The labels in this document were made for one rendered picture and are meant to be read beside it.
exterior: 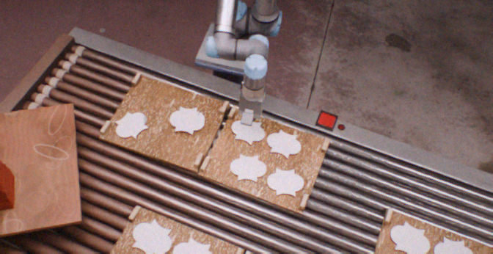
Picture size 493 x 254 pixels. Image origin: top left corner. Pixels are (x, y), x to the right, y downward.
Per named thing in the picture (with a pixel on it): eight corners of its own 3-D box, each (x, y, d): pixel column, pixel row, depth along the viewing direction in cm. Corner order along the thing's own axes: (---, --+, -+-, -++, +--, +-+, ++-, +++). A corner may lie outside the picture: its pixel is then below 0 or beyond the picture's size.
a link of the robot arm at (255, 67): (268, 53, 188) (267, 71, 183) (265, 74, 197) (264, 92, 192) (246, 50, 188) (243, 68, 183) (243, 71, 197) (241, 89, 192)
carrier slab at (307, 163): (234, 109, 226) (234, 106, 225) (329, 142, 220) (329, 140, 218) (198, 176, 206) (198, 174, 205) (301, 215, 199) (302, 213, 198)
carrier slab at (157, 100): (139, 76, 233) (139, 74, 232) (229, 106, 227) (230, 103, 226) (99, 139, 213) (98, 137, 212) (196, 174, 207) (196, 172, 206)
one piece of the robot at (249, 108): (234, 100, 191) (232, 128, 204) (260, 106, 191) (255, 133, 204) (243, 75, 199) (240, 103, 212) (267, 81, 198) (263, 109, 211)
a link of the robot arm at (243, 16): (221, 18, 248) (221, -5, 237) (250, 21, 247) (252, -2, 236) (217, 37, 241) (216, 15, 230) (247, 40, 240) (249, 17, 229)
